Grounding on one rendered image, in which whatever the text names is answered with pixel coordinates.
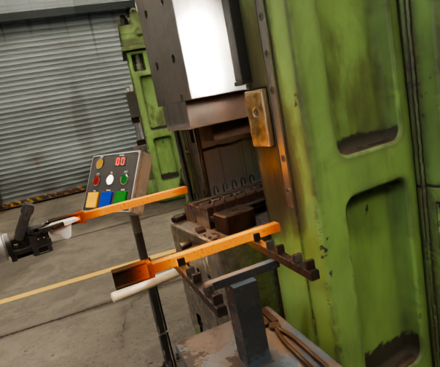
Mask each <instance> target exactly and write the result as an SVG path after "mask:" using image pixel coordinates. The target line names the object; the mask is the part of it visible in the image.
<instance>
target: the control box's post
mask: <svg viewBox="0 0 440 367"><path fill-rule="evenodd" d="M129 217H130V222H131V225H132V228H133V233H134V236H135V241H136V245H137V249H138V254H139V257H140V260H145V259H148V254H147V251H146V246H145V242H144V236H143V233H142V228H141V222H140V219H139V216H129ZM147 291H148V294H149V300H150V303H151V306H152V311H153V315H154V321H155V324H156V327H157V333H159V334H162V333H164V332H165V326H164V323H163V319H162V313H161V310H160V304H159V301H158V298H157V292H156V288H155V287H153V288H150V289H148V290H147ZM159 340H160V345H161V348H162V353H163V357H164V361H165V362H166V365H167V367H169V365H168V362H169V361H170V362H171V363H172V367H174V365H173V359H172V356H171V353H170V348H169V344H168V338H167V335H166V334H164V335H161V336H159Z"/></svg>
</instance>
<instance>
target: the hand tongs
mask: <svg viewBox="0 0 440 367"><path fill-rule="evenodd" d="M262 314H263V318H264V325H265V328H268V327H269V329H270V330H271V331H275V332H276V334H277V335H278V337H279V339H280V340H281V341H282V342H283V344H284V345H285V346H286V347H287V348H288V349H289V350H290V351H291V352H292V353H293V354H294V355H295V356H296V357H297V358H298V359H299V360H300V361H301V362H302V363H303V364H304V365H305V366H306V367H313V366H312V365H311V364H310V363H309V362H308V361H307V360H306V359H305V358H304V357H303V356H302V355H301V354H299V353H298V352H297V351H296V350H295V349H294V348H293V347H292V346H291V345H290V344H289V343H288V342H287V341H286V339H285V338H284V337H283V335H282V334H284V335H286V336H287V337H289V338H290V339H292V340H293V341H295V342H296V343H297V344H298V345H299V346H300V347H301V348H302V349H303V350H304V351H305V352H307V353H308V354H309V355H310V356H311V357H312V358H313V359H315V360H316V361H317V362H318V363H319V364H320V365H321V366H323V367H330V366H329V365H328V364H327V363H326V362H324V361H323V360H322V359H321V358H320V357H318V356H317V355H316V354H315V353H314V352H313V351H312V350H311V349H310V348H309V347H308V346H306V345H305V344H304V343H303V342H302V341H300V340H299V339H298V338H297V337H295V335H293V334H291V333H290V332H288V331H287V330H285V329H283V328H281V327H280V323H279V322H278V319H277V318H276V317H275V316H274V315H273V314H272V313H270V312H269V311H268V310H267V309H266V308H265V307H263V308H262Z"/></svg>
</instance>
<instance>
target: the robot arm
mask: <svg viewBox="0 0 440 367"><path fill-rule="evenodd" d="M33 212H34V204H33V203H32V202H24V203H23V204H22V207H21V208H20V217H19V220H18V223H17V227H16V230H15V234H14V237H13V238H9V235H8V234H7V232H5V233H3V234H2V235H1V232H0V263H3V262H5V261H9V257H11V258H12V262H15V261H17V260H18V259H21V258H23V257H26V256H30V255H32V254H33V256H39V255H42V254H44V253H48V252H50V251H52V250H53V247H52V240H51V238H50V236H49V235H48V232H50V234H51V235H57V234H60V235H61V236H62V237H63V238H65V239H68V238H70V237H71V224H72V223H74V222H76V221H78V220H80V219H79V218H77V217H71V218H67V219H63V220H61V221H55V222H52V223H51V224H49V223H48V221H43V222H39V223H35V224H32V225H29V226H28V223H29V221H30V218H31V215H32V214H33ZM14 244H15V245H14ZM16 244H17V245H16Z"/></svg>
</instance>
